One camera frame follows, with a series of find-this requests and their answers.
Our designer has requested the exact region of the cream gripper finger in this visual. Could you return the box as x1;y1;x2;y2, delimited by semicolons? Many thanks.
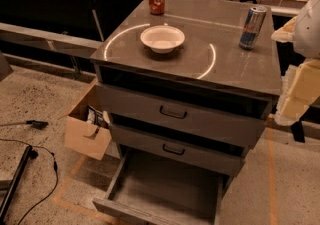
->
271;17;297;43
274;58;320;126

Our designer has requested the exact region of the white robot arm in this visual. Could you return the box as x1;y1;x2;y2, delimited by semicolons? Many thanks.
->
271;0;320;126

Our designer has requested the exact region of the blue silver energy drink can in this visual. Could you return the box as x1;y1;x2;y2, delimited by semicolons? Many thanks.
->
239;6;267;50

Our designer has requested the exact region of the top grey drawer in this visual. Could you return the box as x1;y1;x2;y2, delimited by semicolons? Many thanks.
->
96;83;265;148

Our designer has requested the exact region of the grey drawer cabinet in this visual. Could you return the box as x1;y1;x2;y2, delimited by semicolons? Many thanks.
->
89;0;284;177

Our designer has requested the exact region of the middle grey drawer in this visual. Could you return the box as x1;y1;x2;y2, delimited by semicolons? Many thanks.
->
109;123;244;177

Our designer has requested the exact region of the open bottom grey drawer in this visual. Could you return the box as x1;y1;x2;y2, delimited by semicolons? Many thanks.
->
93;149;222;225

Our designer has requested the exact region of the white bowl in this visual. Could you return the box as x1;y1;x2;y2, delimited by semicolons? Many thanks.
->
140;25;185;54

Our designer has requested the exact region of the cardboard box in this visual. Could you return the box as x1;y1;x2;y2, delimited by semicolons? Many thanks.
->
64;79;111;160

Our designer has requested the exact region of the black-tipped tool on floor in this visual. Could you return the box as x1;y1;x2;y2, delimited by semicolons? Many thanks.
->
0;120;49;129

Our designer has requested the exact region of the black bar on floor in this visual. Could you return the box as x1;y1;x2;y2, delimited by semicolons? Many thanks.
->
0;146;33;225

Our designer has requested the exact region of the green-handled tool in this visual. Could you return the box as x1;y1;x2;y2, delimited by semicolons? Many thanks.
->
89;0;106;43

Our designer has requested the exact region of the black cable on floor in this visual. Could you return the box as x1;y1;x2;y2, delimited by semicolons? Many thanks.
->
0;138;60;225

